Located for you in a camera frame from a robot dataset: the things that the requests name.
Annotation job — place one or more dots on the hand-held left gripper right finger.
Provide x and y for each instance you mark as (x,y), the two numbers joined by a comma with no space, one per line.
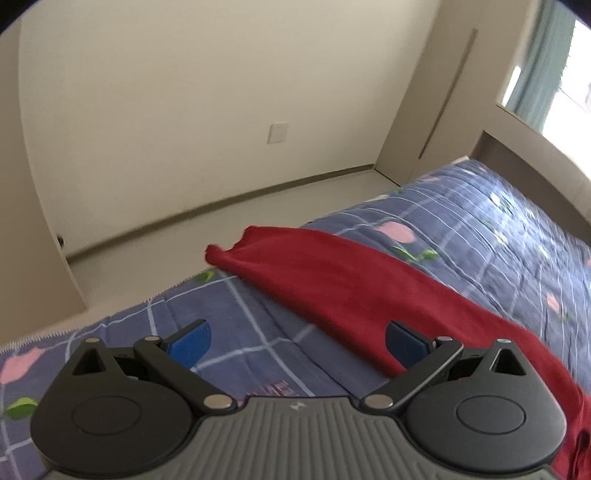
(406,342)

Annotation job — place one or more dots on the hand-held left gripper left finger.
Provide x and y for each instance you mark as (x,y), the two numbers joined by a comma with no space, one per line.
(191,342)

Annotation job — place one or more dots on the red garment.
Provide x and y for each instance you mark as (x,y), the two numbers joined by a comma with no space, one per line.
(346,286)

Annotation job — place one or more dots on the blue plaid floral blanket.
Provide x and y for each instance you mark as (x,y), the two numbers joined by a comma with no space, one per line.
(258,323)

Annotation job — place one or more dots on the beige door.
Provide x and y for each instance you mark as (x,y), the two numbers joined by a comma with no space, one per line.
(27,207)

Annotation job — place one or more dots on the beige wardrobe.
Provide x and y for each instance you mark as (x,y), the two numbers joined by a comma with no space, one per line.
(443,92)

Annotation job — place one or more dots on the bright window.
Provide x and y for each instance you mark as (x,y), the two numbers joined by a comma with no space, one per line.
(572,87)

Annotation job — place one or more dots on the light blue curtain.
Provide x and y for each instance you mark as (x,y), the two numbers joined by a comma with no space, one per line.
(545,69)

